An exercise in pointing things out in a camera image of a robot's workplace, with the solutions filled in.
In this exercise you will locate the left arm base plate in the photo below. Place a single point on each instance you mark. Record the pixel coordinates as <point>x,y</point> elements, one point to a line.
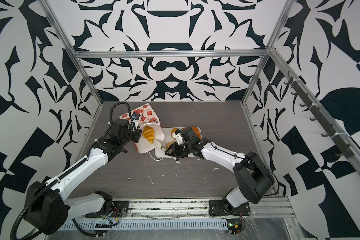
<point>111,210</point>

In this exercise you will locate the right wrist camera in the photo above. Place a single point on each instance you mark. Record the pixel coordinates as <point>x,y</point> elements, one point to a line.
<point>178,138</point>

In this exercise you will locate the aluminium cage frame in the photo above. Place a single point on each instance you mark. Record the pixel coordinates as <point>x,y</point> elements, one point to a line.
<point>268,53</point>

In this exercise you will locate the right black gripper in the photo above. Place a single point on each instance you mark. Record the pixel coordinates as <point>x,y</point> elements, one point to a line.
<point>175,150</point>

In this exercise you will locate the white plastic tray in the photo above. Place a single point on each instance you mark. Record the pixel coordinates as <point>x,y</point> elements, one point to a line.
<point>167,132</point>

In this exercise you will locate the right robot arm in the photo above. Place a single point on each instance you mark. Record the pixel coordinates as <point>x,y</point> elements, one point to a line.
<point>253,178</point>

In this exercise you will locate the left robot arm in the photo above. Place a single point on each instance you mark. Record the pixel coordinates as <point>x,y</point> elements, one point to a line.
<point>48,205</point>

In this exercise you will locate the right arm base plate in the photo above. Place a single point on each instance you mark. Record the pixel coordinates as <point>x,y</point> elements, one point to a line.
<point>222,208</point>

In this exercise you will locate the red white paper bag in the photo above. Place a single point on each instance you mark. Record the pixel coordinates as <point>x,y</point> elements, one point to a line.
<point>148,123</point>

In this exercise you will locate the white slotted cable duct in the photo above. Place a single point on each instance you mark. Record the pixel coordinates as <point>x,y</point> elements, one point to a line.
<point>150,224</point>

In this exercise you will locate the orange ring fake bread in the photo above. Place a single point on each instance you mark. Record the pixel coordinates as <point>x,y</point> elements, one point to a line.
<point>169,144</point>

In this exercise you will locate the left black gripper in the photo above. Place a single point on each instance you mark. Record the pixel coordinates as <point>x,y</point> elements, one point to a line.
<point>137,133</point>

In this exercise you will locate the yellow striped fake bread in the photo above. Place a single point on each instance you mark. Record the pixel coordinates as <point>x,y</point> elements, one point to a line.
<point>174,133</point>

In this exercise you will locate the yellow fake croissant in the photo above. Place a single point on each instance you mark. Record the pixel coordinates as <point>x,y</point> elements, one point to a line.
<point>149,134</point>

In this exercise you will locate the orange fake croissant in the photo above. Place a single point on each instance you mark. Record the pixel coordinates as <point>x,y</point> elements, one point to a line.
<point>190,133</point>

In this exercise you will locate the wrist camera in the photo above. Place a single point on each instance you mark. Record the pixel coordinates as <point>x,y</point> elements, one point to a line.
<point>136,116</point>
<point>178,138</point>

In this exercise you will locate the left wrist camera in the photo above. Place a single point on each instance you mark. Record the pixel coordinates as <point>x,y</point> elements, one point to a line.
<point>136,116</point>

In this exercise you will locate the small circuit board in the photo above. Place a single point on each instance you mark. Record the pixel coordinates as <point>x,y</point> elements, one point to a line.
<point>236,227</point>

